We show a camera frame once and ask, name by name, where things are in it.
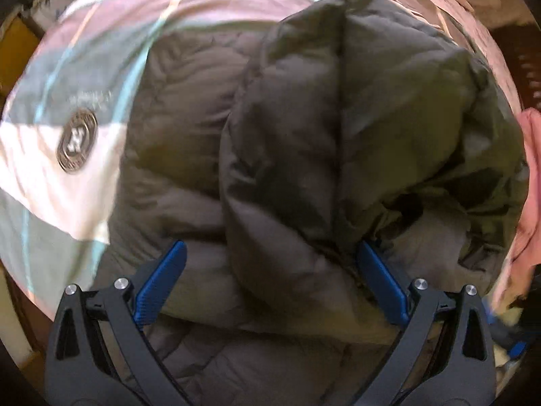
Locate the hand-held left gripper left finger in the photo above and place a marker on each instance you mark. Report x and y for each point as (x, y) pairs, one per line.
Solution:
(162, 281)

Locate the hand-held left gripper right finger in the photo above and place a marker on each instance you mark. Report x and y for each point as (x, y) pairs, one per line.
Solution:
(382, 281)

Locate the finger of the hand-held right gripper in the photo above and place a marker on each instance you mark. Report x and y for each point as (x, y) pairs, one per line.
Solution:
(509, 338)

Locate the dark grey puffer jacket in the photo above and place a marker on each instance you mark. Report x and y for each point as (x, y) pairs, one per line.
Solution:
(296, 135)

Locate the pink cloth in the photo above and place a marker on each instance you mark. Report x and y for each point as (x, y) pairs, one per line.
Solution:
(526, 186)

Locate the pink and grey checked blanket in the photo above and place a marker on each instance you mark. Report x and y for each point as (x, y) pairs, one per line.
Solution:
(76, 93)

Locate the yellow cardboard box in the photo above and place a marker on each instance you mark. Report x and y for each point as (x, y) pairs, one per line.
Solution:
(15, 50)

